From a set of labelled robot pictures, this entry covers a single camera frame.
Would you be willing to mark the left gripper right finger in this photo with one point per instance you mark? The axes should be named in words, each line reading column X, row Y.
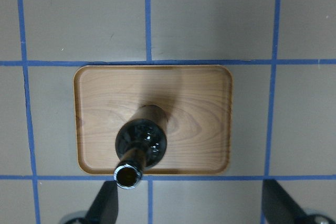
column 278, row 206

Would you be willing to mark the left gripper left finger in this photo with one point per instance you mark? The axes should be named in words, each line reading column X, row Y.
column 105, row 206

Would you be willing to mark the dark wine bottle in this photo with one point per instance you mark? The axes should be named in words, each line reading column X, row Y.
column 140, row 144

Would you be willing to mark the wooden serving tray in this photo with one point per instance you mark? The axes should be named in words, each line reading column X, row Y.
column 197, row 100

